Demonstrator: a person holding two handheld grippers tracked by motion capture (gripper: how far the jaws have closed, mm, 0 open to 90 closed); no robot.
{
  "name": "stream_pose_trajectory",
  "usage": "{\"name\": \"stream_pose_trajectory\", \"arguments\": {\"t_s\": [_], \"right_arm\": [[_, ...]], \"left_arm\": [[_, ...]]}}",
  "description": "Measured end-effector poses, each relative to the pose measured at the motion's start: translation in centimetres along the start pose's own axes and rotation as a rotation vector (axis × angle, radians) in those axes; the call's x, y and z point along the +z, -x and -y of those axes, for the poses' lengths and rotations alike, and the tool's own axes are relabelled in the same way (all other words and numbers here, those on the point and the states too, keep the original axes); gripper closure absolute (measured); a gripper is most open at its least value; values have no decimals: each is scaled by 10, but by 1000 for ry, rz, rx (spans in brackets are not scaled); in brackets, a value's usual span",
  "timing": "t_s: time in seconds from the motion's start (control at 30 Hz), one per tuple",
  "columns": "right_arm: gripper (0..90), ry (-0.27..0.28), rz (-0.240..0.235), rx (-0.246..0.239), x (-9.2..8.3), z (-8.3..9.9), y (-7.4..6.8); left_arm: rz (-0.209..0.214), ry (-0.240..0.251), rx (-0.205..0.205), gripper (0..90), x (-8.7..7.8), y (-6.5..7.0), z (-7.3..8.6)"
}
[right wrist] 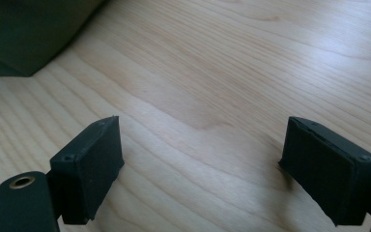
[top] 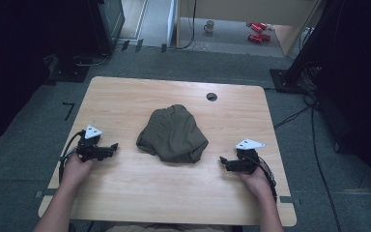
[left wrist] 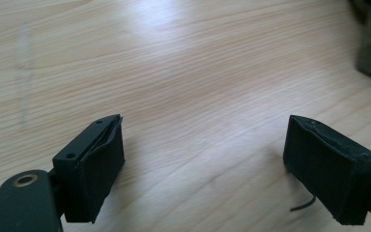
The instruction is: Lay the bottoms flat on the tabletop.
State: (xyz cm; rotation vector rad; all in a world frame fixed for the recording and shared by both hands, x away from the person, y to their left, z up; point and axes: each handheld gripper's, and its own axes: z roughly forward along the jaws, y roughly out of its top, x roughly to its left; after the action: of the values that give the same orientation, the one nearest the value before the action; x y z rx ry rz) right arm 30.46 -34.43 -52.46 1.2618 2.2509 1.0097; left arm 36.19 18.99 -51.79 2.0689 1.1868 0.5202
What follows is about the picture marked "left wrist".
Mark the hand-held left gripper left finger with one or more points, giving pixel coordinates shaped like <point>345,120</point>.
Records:
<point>91,167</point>

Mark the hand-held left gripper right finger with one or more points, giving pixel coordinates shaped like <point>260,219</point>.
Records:
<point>322,167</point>

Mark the thin black thread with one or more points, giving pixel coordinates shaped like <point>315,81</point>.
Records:
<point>304,207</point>

